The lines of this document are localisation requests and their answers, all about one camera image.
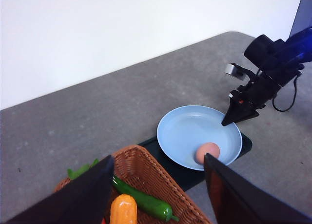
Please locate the orange toy corn cob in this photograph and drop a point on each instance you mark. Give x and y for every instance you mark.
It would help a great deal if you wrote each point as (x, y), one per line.
(123, 210)

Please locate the black tray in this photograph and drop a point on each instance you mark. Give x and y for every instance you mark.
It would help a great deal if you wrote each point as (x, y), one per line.
(190, 178)

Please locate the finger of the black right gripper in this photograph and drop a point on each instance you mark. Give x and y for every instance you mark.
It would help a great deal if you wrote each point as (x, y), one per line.
(237, 112)

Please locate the green toy pepper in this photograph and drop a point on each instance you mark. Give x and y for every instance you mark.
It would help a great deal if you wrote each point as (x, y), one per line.
(147, 203)

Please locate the blue plate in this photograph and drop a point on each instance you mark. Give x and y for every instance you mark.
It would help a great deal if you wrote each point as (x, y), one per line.
(182, 130)

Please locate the black cable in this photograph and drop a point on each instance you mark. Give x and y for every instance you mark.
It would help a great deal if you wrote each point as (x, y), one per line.
(295, 85)

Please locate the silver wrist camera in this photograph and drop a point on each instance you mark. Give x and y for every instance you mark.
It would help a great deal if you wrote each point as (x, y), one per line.
(235, 71)

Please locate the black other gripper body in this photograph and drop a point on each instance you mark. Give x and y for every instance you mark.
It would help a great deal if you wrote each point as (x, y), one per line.
(255, 95)

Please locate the brown egg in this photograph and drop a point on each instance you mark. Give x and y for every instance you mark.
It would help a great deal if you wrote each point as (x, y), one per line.
(210, 148)

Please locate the green carrot leaves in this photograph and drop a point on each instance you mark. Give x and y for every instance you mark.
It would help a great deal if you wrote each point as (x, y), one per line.
(72, 174)

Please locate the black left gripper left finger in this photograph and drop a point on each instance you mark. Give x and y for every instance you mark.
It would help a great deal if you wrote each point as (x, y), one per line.
(82, 200)

